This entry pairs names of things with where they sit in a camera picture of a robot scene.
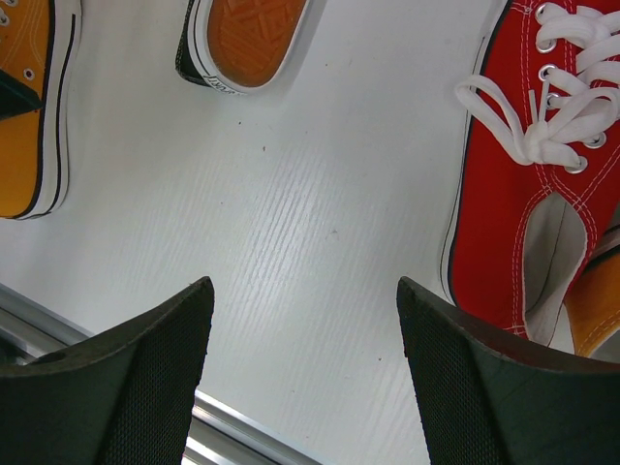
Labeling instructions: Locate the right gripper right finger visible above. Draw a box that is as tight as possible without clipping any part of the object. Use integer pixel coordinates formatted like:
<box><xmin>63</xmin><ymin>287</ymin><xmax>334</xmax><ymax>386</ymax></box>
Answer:
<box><xmin>396</xmin><ymin>277</ymin><xmax>619</xmax><ymax>464</ymax></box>

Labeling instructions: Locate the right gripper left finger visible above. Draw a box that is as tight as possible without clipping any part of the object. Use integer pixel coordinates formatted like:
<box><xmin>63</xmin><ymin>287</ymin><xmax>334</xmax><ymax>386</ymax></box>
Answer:
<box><xmin>1</xmin><ymin>277</ymin><xmax>214</xmax><ymax>464</ymax></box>

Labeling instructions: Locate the black sneaker orange sole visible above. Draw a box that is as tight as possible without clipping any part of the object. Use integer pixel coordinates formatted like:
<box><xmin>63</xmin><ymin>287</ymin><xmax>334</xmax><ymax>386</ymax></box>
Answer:
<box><xmin>175</xmin><ymin>0</ymin><xmax>312</xmax><ymax>96</ymax></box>

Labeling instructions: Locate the red sneaker front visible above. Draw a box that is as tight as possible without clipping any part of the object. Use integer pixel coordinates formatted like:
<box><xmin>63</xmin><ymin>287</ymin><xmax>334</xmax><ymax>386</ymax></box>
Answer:
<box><xmin>441</xmin><ymin>1</ymin><xmax>619</xmax><ymax>345</ymax></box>

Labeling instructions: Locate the aluminium mounting rail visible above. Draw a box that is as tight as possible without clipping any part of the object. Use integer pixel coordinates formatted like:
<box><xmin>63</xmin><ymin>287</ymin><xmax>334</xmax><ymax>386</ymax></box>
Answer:
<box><xmin>1</xmin><ymin>277</ymin><xmax>316</xmax><ymax>464</ymax></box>

